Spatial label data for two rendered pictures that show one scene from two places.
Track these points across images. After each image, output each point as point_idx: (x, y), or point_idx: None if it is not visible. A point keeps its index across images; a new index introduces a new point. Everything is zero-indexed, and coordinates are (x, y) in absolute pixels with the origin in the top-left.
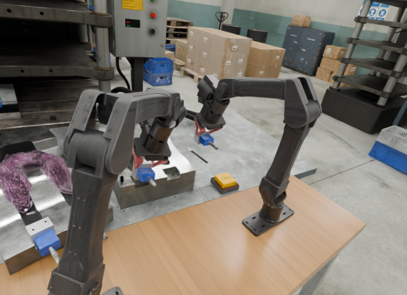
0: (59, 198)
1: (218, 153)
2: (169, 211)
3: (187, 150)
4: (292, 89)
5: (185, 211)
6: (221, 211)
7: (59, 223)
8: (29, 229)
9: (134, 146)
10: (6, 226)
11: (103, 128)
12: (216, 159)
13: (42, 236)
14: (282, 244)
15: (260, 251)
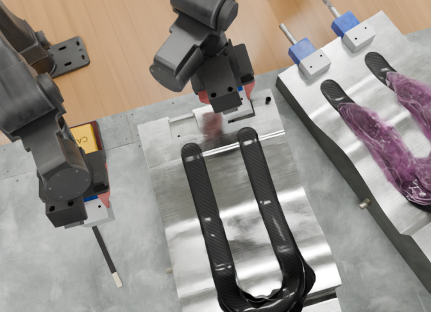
0: (354, 95)
1: (52, 259)
2: (193, 95)
3: (123, 276)
4: None
5: (169, 92)
6: (112, 88)
7: (341, 52)
8: (370, 29)
9: None
10: (401, 54)
11: (319, 252)
12: (66, 234)
13: (353, 25)
14: (49, 23)
15: (85, 18)
